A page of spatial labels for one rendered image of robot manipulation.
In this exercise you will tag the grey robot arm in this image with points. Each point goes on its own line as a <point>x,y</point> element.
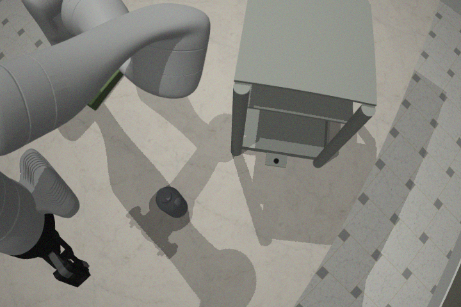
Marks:
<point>40,91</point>

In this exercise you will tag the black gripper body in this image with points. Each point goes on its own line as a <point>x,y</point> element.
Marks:
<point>45,244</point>

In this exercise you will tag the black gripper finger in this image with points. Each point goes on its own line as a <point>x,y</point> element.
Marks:
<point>68,272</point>

